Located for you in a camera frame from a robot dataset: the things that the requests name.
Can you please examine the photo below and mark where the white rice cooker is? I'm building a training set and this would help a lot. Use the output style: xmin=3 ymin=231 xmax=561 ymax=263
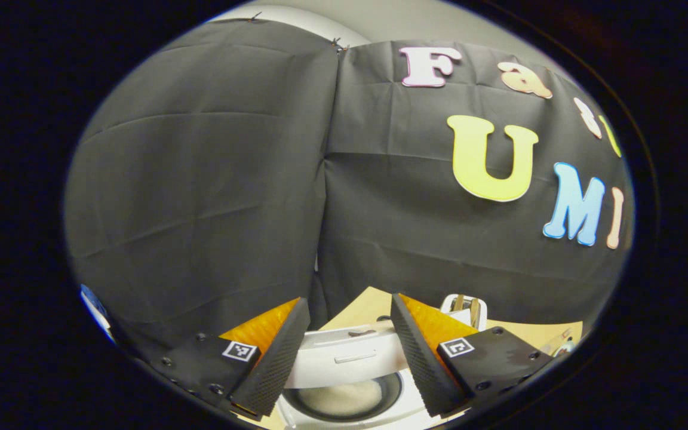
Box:
xmin=277 ymin=325 xmax=458 ymax=430

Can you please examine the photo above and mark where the blue white object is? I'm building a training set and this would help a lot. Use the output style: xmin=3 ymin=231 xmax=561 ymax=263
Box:
xmin=79 ymin=284 xmax=116 ymax=344

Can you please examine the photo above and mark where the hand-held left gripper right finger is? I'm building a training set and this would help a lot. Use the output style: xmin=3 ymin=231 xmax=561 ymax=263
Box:
xmin=391 ymin=293 xmax=551 ymax=419

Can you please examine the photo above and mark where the white toaster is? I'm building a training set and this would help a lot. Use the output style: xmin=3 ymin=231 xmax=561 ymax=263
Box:
xmin=440 ymin=294 xmax=488 ymax=332

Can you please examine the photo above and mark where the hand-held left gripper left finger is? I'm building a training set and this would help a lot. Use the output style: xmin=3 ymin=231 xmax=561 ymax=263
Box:
xmin=141 ymin=297 xmax=311 ymax=419

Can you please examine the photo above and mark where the white rice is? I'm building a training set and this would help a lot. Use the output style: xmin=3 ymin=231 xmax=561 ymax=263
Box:
xmin=299 ymin=380 xmax=383 ymax=417

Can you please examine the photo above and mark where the black backdrop cloth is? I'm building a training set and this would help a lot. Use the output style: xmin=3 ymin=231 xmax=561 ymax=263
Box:
xmin=63 ymin=18 xmax=637 ymax=359

